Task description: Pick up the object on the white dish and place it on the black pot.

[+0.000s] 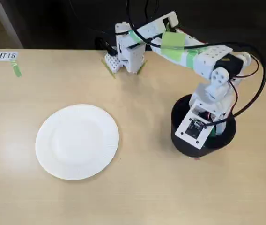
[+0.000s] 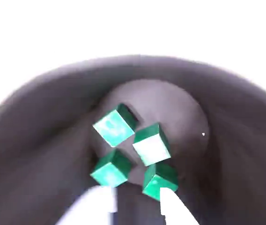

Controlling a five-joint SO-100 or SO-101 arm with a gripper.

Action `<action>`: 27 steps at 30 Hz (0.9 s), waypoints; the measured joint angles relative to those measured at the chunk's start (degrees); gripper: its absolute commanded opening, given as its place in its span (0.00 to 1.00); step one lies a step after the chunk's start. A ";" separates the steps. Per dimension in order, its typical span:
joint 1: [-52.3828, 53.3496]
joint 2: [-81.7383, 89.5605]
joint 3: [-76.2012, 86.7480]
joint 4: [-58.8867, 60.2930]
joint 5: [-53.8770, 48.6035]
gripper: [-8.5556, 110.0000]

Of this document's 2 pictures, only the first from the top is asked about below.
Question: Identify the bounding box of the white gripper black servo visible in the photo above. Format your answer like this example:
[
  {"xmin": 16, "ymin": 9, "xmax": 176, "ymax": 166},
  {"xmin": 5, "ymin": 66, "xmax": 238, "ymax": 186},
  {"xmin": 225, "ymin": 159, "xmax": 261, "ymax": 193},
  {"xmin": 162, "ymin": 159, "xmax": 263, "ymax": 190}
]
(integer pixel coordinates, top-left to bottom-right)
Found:
[{"xmin": 188, "ymin": 83, "xmax": 237, "ymax": 136}]

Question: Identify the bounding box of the white metal frame leg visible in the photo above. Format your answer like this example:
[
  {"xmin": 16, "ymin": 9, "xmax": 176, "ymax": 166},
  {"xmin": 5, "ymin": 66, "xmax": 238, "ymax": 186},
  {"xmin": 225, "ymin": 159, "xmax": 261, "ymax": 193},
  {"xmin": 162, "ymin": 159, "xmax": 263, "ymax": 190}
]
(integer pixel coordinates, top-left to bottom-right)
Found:
[{"xmin": 0, "ymin": 0, "xmax": 24, "ymax": 49}]

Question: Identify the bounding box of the white MT18 label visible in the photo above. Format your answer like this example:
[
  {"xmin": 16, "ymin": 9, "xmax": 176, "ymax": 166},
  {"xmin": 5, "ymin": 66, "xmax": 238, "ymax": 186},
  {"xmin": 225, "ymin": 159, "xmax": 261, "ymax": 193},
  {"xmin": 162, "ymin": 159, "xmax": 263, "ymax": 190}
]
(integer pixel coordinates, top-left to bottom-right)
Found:
[{"xmin": 0, "ymin": 51, "xmax": 19, "ymax": 61}]

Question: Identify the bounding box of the white paper plate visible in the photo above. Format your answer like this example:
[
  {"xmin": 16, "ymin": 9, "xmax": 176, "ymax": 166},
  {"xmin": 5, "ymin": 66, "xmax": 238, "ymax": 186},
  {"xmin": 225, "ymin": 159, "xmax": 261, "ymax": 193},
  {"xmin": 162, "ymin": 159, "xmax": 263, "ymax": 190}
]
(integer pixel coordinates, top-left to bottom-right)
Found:
[{"xmin": 35, "ymin": 104, "xmax": 120, "ymax": 180}]

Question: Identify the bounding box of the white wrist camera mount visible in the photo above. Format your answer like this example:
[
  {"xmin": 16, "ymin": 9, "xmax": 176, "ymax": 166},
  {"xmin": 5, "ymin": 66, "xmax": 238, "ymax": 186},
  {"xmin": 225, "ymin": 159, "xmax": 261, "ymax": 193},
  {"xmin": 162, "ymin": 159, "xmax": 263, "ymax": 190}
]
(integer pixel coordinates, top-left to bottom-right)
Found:
[{"xmin": 174, "ymin": 108, "xmax": 215, "ymax": 150}]

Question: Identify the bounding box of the black round pot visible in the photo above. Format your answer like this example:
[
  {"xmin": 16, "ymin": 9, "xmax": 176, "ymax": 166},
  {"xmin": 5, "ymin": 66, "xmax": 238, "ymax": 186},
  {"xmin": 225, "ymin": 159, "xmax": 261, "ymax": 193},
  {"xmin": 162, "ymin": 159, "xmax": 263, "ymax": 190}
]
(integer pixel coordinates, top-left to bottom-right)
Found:
[{"xmin": 170, "ymin": 93, "xmax": 237, "ymax": 158}]

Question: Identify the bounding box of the green tape strip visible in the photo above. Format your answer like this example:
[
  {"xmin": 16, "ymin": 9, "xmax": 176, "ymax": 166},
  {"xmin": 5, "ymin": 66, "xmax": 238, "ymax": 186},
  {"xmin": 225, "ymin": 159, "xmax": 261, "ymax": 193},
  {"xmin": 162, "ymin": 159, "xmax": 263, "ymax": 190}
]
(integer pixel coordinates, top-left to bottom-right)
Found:
[
  {"xmin": 10, "ymin": 59, "xmax": 22, "ymax": 78},
  {"xmin": 137, "ymin": 61, "xmax": 148, "ymax": 75},
  {"xmin": 101, "ymin": 58, "xmax": 116, "ymax": 79}
]

